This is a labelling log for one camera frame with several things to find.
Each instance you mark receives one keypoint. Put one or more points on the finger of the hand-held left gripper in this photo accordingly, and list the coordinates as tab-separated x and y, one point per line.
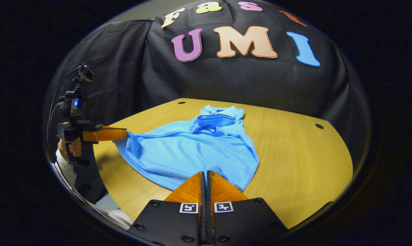
106	134

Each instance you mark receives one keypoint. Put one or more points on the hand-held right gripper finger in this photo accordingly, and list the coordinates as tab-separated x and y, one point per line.
209	194
202	194

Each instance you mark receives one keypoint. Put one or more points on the light blue T-shirt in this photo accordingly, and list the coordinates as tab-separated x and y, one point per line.
185	153

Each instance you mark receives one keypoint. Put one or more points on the black backdrop cloth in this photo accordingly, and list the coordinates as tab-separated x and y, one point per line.
253	82

